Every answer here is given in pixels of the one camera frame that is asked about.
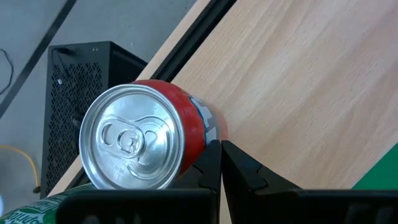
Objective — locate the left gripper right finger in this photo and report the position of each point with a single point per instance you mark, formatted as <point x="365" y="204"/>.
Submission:
<point x="255" y="196"/>

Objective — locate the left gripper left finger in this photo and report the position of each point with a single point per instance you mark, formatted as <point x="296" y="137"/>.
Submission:
<point x="186" y="199"/>

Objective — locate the red Fanta can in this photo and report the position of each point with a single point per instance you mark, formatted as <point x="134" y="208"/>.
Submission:
<point x="133" y="137"/>

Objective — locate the green Sprite can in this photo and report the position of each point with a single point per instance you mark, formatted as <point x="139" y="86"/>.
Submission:
<point x="31" y="208"/>

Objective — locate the green table mat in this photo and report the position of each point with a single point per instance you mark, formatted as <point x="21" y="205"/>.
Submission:
<point x="382" y="174"/>

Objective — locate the black mesh computer case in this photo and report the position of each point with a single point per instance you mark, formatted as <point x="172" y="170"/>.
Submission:
<point x="71" y="109"/>

